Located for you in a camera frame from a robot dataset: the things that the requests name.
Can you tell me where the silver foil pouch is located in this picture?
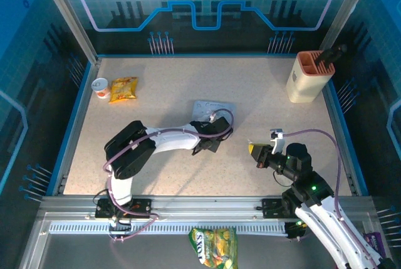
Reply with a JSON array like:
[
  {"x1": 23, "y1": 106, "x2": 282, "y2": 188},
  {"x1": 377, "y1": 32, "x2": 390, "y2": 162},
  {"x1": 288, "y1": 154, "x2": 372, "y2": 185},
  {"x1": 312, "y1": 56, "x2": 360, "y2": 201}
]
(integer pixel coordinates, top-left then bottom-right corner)
[{"x1": 191, "y1": 100, "x2": 238, "y2": 132}]

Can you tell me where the beige utensil holder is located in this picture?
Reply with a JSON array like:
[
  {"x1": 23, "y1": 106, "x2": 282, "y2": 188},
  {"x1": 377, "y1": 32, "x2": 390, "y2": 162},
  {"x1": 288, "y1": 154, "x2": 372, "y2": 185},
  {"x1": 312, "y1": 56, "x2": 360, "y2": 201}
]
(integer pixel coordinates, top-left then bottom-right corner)
[{"x1": 285, "y1": 50, "x2": 336, "y2": 104}]

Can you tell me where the yellow snack packet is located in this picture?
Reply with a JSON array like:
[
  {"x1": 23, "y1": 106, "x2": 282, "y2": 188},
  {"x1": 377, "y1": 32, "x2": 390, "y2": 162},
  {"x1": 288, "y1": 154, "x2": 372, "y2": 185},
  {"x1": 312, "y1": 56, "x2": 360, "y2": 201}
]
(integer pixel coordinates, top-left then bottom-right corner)
[{"x1": 108, "y1": 76, "x2": 139, "y2": 104}]

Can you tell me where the green Fox's candy bag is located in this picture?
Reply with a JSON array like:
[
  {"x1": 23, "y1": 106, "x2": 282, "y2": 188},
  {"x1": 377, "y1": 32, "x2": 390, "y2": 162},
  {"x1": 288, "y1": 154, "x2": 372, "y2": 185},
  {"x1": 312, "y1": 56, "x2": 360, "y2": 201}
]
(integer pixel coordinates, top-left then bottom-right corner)
[{"x1": 187, "y1": 227, "x2": 239, "y2": 269}]

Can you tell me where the purple snack packet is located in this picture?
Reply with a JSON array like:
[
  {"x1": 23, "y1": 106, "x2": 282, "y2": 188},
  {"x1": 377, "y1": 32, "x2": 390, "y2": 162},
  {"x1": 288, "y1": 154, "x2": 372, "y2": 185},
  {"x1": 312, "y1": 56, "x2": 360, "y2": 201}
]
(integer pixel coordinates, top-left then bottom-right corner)
[{"x1": 362, "y1": 231, "x2": 385, "y2": 258}]

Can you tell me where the white yogurt cup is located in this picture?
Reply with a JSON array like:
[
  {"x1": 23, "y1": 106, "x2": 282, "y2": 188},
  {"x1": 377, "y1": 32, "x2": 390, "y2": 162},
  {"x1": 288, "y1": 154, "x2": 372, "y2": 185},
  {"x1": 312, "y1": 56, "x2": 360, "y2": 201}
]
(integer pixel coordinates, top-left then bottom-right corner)
[{"x1": 91, "y1": 77, "x2": 112, "y2": 100}]

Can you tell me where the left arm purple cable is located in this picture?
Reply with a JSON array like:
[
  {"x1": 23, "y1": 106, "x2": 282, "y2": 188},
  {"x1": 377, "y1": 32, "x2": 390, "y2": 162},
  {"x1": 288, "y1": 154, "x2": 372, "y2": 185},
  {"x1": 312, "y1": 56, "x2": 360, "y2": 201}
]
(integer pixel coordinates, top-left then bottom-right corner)
[{"x1": 102, "y1": 108, "x2": 236, "y2": 244}]

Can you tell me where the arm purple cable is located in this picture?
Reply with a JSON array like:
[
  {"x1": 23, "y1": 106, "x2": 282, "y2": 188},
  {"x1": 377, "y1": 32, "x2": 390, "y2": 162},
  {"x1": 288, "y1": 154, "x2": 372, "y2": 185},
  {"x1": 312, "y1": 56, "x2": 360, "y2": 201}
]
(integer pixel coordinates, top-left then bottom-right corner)
[
  {"x1": 281, "y1": 128, "x2": 382, "y2": 269},
  {"x1": 102, "y1": 108, "x2": 236, "y2": 244}
]

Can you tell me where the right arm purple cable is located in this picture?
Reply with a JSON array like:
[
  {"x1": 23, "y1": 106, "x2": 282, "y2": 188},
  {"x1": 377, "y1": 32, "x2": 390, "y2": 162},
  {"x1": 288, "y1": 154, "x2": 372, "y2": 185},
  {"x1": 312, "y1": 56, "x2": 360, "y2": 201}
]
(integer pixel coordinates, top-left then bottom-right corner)
[{"x1": 281, "y1": 128, "x2": 382, "y2": 269}]

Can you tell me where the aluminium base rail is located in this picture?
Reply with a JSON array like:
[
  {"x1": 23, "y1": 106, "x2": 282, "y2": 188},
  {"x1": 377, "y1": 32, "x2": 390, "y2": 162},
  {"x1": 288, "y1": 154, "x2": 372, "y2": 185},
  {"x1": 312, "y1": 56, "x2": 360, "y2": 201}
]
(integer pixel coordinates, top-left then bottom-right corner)
[{"x1": 39, "y1": 195, "x2": 372, "y2": 217}]

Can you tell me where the white slotted cable duct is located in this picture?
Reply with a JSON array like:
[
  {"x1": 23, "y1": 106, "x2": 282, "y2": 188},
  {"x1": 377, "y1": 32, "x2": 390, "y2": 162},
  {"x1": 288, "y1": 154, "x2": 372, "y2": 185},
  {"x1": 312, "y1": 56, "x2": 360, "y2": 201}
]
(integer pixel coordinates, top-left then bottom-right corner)
[{"x1": 48, "y1": 220, "x2": 289, "y2": 235}]

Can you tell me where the dark tool handle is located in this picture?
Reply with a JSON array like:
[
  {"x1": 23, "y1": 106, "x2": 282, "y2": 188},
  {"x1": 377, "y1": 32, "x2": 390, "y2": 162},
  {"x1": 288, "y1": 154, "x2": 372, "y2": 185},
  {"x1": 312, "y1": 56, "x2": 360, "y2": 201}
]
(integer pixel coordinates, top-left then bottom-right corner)
[{"x1": 315, "y1": 43, "x2": 348, "y2": 65}]

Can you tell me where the aluminium frame post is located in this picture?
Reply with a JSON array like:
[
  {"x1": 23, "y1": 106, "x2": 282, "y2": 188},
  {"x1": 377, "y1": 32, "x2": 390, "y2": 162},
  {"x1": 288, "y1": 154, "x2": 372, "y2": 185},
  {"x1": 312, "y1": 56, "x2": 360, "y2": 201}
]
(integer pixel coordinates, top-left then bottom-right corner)
[
  {"x1": 35, "y1": 0, "x2": 100, "y2": 65},
  {"x1": 318, "y1": 0, "x2": 377, "y2": 51}
]

